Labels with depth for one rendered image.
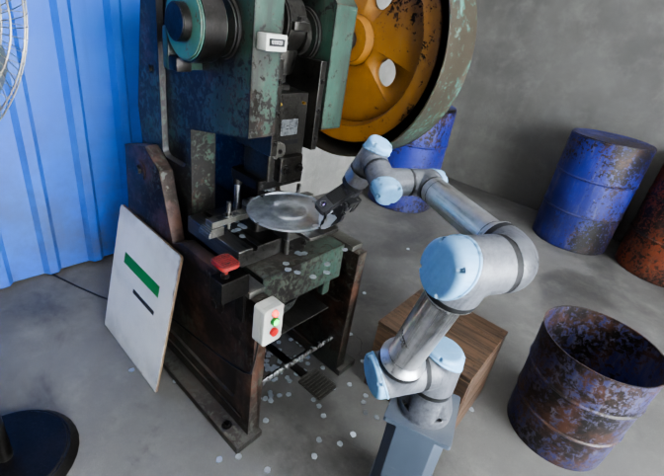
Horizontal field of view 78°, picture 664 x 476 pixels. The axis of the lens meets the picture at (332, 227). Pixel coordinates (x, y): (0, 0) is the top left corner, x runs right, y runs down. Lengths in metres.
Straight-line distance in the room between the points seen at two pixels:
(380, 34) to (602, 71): 2.94
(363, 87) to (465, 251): 0.99
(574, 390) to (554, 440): 0.26
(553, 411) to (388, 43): 1.45
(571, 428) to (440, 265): 1.19
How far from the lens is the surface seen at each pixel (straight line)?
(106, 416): 1.83
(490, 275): 0.77
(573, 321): 2.04
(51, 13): 2.24
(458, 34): 1.40
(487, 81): 4.54
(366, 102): 1.59
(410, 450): 1.32
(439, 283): 0.77
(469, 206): 0.98
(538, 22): 4.43
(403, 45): 1.51
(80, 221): 2.51
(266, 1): 1.16
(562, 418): 1.84
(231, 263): 1.16
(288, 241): 1.39
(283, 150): 1.34
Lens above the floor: 1.39
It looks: 27 degrees down
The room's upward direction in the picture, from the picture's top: 9 degrees clockwise
